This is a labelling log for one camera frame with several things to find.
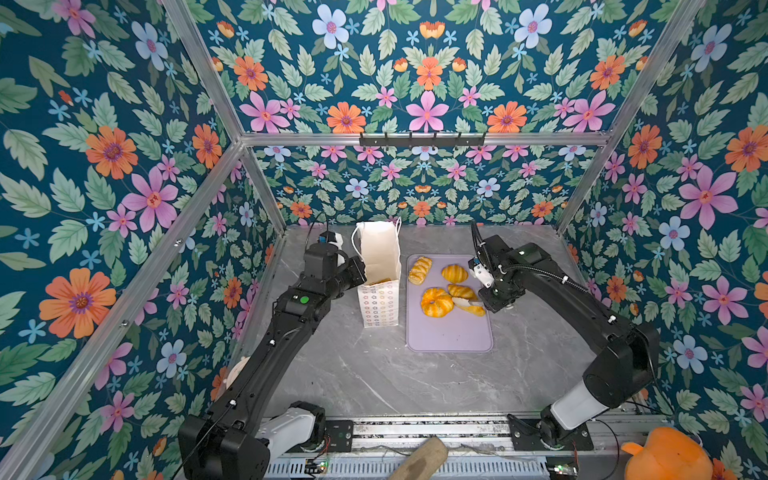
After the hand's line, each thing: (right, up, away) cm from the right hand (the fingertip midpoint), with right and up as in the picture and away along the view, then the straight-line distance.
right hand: (494, 299), depth 82 cm
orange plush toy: (+34, -32, -16) cm, 50 cm away
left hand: (-33, +12, -8) cm, 36 cm away
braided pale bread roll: (-20, +6, +20) cm, 29 cm away
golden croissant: (-5, 0, +13) cm, 14 cm away
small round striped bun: (-8, +6, +20) cm, 22 cm away
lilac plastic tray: (-18, -13, +11) cm, 25 cm away
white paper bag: (-33, +15, +7) cm, 37 cm away
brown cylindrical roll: (-20, -36, -14) cm, 43 cm away
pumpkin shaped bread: (-15, -3, +13) cm, 20 cm away
